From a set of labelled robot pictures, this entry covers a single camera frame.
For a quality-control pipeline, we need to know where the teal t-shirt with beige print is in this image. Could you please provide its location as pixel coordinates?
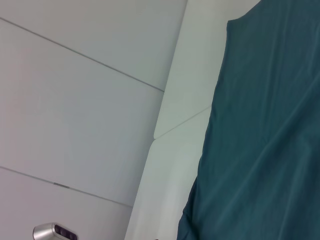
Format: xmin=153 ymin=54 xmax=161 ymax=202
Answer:
xmin=176 ymin=0 xmax=320 ymax=240

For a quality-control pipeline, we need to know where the silver depth camera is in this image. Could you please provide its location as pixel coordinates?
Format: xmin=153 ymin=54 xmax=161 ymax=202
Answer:
xmin=33 ymin=221 xmax=77 ymax=240

